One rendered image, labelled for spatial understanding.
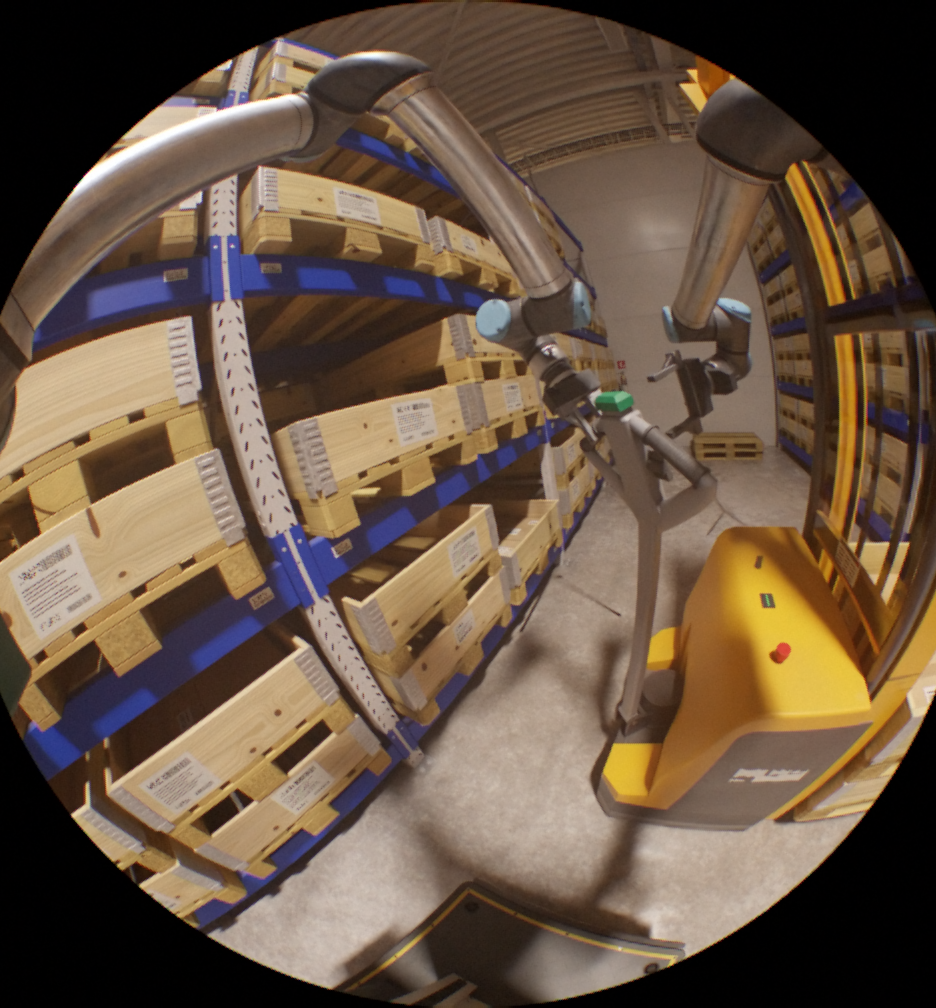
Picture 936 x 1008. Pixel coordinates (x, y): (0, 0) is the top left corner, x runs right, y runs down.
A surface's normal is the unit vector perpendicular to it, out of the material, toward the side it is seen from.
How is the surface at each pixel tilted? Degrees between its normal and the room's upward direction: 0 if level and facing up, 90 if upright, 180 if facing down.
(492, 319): 78
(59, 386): 90
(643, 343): 90
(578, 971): 0
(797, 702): 0
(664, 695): 0
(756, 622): 14
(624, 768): 22
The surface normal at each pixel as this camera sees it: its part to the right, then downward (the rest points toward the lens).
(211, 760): 0.81, 0.01
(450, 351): -0.54, 0.39
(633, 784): -0.51, -0.86
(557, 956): -0.22, -0.92
